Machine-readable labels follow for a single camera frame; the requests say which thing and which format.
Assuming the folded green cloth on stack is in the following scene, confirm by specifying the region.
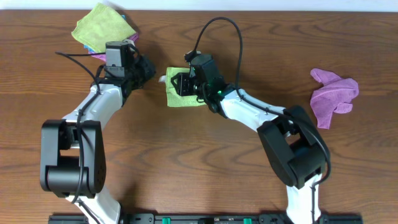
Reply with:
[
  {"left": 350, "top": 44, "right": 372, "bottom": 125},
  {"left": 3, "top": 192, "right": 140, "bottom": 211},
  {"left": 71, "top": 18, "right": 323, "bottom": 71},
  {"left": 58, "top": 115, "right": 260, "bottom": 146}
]
[{"left": 72, "top": 3, "right": 136, "bottom": 53}]

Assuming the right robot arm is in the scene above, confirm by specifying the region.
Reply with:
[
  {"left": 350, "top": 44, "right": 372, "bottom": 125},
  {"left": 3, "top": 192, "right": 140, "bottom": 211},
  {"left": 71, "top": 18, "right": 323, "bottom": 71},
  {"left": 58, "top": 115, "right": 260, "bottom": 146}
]
[{"left": 170, "top": 72, "right": 331, "bottom": 223}]

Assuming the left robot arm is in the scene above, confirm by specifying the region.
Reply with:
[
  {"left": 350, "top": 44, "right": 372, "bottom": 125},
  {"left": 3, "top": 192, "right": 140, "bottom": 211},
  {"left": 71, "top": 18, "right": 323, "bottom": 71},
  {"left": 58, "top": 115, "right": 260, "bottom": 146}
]
[{"left": 40, "top": 55, "right": 155, "bottom": 223}]

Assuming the folded blue cloth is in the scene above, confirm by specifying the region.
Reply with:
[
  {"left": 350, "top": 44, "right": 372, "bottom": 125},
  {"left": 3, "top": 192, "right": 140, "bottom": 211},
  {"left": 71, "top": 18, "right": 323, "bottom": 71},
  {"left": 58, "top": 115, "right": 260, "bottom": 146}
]
[{"left": 83, "top": 14, "right": 126, "bottom": 53}]

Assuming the green microfiber cloth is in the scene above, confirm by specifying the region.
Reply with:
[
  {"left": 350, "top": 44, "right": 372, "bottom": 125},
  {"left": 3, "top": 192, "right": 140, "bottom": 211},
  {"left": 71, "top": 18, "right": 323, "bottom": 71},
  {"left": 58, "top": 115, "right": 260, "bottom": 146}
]
[{"left": 159, "top": 67, "right": 205, "bottom": 108}]

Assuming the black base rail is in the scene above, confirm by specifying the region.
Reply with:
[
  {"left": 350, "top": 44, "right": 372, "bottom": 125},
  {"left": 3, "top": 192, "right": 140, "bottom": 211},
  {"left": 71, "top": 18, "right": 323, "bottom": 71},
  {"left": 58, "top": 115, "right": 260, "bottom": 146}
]
[{"left": 48, "top": 212, "right": 364, "bottom": 224}]

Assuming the crumpled purple cloth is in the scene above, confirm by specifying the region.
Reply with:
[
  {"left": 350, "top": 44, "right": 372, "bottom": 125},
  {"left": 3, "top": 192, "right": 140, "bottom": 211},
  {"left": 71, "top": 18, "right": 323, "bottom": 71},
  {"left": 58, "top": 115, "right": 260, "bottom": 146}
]
[{"left": 310, "top": 68, "right": 359, "bottom": 129}]

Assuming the folded purple cloth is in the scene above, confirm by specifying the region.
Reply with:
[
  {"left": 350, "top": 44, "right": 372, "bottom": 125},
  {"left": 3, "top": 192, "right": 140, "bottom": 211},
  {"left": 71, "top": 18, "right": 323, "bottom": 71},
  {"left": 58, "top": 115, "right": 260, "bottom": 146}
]
[{"left": 88, "top": 33, "right": 139, "bottom": 62}]

